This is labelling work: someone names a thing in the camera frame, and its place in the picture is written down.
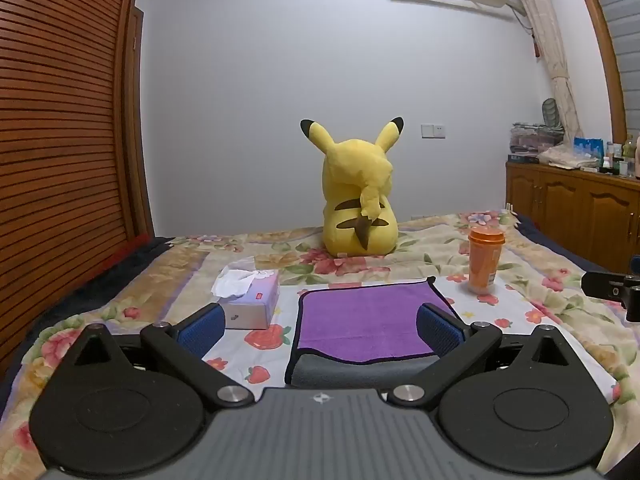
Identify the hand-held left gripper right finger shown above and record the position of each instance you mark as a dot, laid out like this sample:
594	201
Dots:
436	331

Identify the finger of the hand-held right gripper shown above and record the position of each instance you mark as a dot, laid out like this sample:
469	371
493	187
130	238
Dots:
602	285

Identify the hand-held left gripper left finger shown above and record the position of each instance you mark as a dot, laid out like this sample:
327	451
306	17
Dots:
202	329

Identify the purple towel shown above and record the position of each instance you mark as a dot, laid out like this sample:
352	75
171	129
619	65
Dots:
360	315

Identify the grey towel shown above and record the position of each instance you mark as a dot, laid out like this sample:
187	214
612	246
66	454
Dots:
350	373

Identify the tissue box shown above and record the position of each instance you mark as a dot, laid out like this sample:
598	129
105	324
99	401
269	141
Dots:
250	305

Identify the orange lidded cup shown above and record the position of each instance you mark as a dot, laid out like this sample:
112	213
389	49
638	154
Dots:
484	262

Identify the wooden cabinet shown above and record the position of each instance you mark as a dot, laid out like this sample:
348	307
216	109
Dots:
570	200

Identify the small white bottle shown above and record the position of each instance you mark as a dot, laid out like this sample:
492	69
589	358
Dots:
607	162

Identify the beige folded cloth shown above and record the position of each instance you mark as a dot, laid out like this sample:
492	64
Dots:
567	156

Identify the blue tissue packet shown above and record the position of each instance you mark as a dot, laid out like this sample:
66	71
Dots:
590	151

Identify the green bottle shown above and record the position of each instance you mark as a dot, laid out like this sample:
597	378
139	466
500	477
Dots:
630	149

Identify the yellow plush toy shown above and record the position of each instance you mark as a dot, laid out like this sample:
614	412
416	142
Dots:
357	200

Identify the clear storage box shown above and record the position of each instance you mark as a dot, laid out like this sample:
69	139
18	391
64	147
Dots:
535	141

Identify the small green fan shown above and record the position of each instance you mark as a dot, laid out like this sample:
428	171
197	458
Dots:
551	112

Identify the wooden louvered wardrobe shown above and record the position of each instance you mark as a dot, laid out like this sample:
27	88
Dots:
60	135

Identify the beige curtain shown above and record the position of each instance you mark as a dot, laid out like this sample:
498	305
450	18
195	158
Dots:
552	40

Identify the window blinds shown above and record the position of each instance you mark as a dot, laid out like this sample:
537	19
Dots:
622	25

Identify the white wall switch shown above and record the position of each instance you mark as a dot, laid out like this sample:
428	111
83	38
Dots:
432	131

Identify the wooden window frame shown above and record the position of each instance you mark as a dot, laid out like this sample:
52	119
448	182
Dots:
602	35

